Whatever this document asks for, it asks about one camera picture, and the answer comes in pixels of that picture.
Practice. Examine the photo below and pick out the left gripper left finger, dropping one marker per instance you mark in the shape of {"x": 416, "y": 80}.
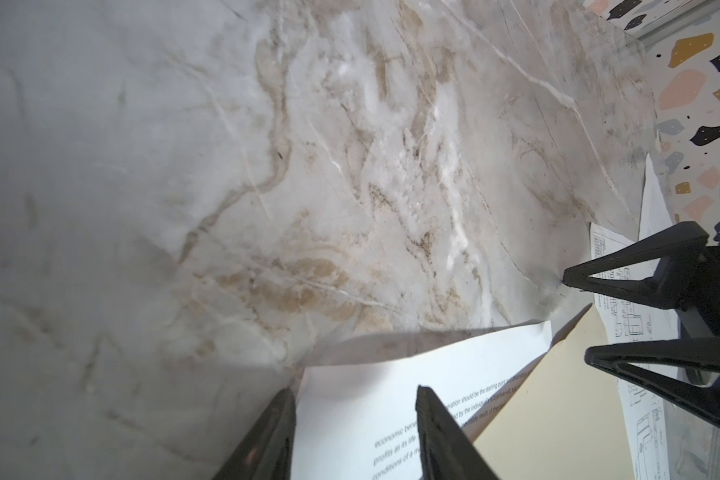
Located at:
{"x": 265, "y": 453}

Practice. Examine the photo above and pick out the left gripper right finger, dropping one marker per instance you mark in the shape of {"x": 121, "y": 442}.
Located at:
{"x": 445, "y": 451}

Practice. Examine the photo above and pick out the text printed paper sheet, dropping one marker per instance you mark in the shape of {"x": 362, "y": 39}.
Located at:
{"x": 360, "y": 422}

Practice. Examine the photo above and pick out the beige manila folder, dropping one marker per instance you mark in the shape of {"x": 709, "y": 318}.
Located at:
{"x": 565, "y": 421}

